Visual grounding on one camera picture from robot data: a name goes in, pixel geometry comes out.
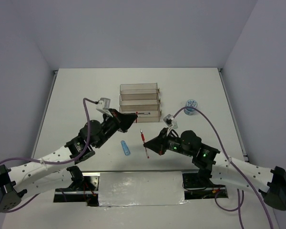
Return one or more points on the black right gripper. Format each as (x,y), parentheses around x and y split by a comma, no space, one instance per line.
(158,144)

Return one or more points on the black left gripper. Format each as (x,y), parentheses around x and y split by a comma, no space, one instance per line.
(123,121)

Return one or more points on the red pen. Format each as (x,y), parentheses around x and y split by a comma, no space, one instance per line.
(143,139)

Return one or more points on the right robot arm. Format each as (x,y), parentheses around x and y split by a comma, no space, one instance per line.
(217,169)

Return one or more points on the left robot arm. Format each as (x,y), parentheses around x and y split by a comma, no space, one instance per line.
(59,169)

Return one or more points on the blue correction tape case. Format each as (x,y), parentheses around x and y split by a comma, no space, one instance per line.
(125,148)

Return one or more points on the clear tiered organizer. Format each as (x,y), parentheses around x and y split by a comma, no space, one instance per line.
(141,97)

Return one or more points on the blue jar right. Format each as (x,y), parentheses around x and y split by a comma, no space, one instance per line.
(190,105)

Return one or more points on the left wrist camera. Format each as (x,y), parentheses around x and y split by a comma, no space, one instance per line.
(103,106)

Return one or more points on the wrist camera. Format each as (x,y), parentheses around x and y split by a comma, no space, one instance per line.
(170,121)
(103,106)

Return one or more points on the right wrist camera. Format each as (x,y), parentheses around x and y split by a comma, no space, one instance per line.
(170,121)

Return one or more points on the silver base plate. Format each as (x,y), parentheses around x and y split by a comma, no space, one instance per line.
(131,189)

